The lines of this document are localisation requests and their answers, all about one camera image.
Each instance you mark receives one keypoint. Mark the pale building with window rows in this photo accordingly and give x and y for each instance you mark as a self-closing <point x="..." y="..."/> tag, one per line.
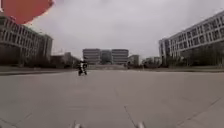
<point x="196" y="41"/>

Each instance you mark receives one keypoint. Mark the robot's own part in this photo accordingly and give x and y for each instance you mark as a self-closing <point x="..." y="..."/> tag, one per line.
<point x="77" y="126"/>

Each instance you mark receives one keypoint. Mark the long grey building with windows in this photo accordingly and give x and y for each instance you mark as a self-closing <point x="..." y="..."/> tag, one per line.
<point x="20" y="41"/>

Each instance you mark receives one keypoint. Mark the distant grey twin-block building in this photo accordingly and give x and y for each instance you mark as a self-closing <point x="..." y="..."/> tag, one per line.
<point x="105" y="56"/>

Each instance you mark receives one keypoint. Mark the grey concrete slab plaza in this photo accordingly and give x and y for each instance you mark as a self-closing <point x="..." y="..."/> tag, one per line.
<point x="110" y="96"/>

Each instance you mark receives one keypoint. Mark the person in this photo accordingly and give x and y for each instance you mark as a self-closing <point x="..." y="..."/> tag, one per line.
<point x="82" y="64"/>

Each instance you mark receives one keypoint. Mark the scooter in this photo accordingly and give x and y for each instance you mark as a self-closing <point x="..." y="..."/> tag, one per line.
<point x="82" y="72"/>

